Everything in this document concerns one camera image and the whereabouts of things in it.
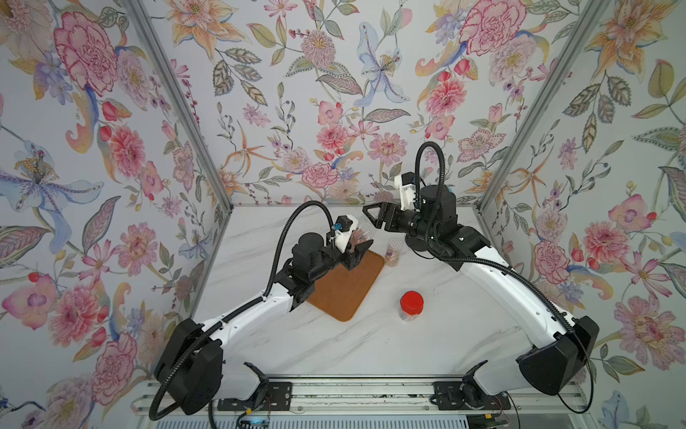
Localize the brown wooden tray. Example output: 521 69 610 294
307 251 385 322

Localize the wrist white camera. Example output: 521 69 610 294
394 172 418 211
332 214 358 253

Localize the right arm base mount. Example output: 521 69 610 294
429 360 512 412

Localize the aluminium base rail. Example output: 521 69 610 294
130 374 591 429

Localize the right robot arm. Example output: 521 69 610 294
363 185 600 396

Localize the red lid jar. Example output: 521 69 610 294
399 291 424 321

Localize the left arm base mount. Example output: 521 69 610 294
214 362 293 412

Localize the clear patterned lid jar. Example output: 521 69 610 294
384 238 405 267

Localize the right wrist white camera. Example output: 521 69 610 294
394 172 418 211

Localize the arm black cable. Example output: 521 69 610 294
414 141 596 415
148 200 336 422

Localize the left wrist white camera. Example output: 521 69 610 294
332 214 358 253

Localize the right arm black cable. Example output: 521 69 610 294
414 141 596 415

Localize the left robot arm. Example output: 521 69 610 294
148 232 373 421

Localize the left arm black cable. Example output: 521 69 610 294
148 200 336 422

